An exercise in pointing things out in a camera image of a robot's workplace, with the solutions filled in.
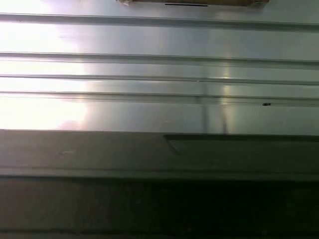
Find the black open pc case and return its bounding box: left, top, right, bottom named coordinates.
left=0, top=128, right=319, bottom=239

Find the brown square base plate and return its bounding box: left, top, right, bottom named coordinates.
left=116, top=0, right=270, bottom=7

